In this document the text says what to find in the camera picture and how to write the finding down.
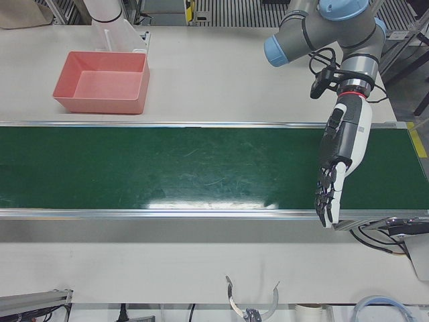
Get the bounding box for white plastic stand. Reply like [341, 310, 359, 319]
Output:
[82, 0, 151, 54]

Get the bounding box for green belt conveyor, aluminium rails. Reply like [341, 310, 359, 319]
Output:
[0, 119, 429, 235]

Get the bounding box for black conveyor motor cable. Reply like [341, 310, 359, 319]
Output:
[349, 225, 412, 258]

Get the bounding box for aluminium profile bar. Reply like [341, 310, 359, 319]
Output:
[0, 288, 74, 322]

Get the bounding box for clear plastic tubing coil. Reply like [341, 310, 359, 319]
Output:
[354, 294, 414, 322]

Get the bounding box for grey flat device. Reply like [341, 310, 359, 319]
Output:
[403, 233, 429, 282]

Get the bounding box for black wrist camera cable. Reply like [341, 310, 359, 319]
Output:
[308, 48, 389, 103]

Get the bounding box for yellow and black post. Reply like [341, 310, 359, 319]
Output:
[184, 0, 197, 25]

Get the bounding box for grey and white robot hand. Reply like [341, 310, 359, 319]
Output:
[314, 90, 374, 230]

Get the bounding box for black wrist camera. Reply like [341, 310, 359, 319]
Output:
[310, 66, 340, 100]

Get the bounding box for metal clamp tool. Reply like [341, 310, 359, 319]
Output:
[225, 274, 281, 322]

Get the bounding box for pink plastic box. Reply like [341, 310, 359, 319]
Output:
[52, 50, 151, 115]

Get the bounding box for white paper roll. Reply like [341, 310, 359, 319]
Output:
[295, 303, 324, 322]

